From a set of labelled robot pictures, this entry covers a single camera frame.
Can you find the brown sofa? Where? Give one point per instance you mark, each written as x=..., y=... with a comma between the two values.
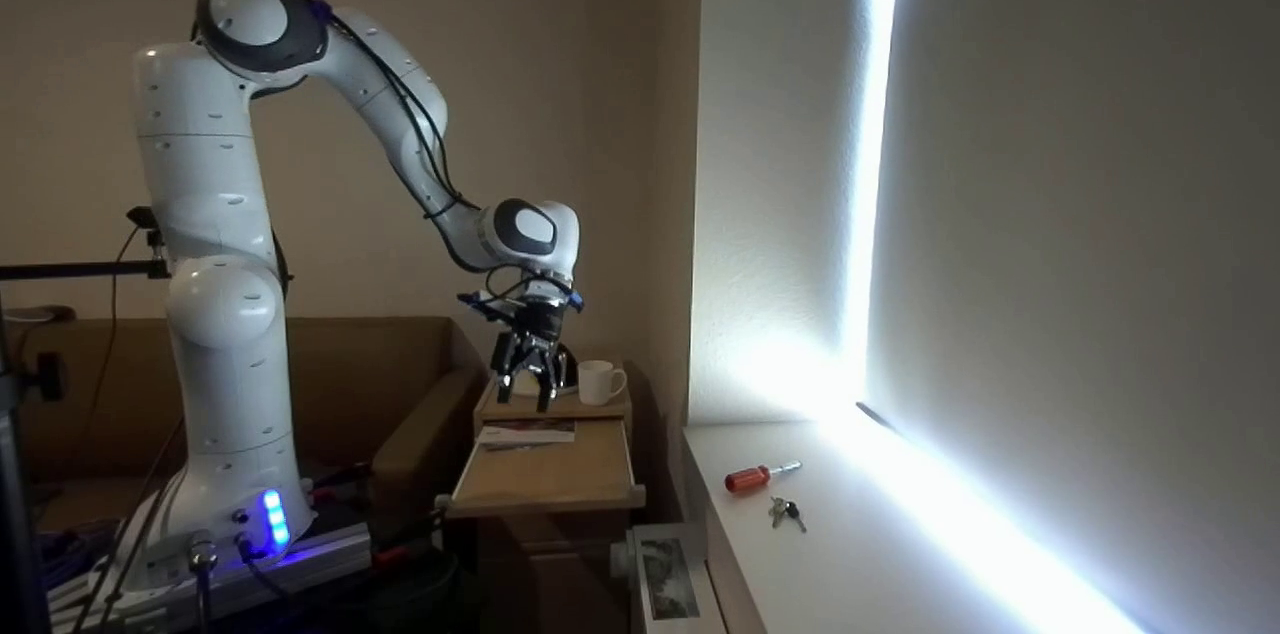
x=380, y=384

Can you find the bunch of keys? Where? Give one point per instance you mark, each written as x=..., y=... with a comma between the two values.
x=786, y=513

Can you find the white box with picture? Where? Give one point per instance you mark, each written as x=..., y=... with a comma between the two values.
x=668, y=579

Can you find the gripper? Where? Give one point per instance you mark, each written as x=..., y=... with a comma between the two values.
x=540, y=329

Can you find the white window blind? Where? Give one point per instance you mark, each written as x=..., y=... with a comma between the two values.
x=1080, y=214

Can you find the wooden sliding tray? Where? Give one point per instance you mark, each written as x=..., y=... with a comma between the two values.
x=545, y=476

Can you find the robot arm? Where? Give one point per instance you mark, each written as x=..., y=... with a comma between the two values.
x=210, y=214

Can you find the black kettle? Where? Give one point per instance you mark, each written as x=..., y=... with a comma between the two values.
x=568, y=366

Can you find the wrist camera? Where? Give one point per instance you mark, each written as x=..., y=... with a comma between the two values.
x=485, y=306

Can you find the wooden side table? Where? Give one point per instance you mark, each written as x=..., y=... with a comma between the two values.
x=560, y=554

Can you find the white booklet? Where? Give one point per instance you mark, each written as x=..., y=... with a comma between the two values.
x=527, y=431

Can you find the white mug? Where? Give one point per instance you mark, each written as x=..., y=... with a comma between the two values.
x=598, y=382

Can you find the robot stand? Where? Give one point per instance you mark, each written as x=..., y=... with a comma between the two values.
x=300, y=556

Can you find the camera on mount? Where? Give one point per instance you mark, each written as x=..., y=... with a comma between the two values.
x=80, y=268

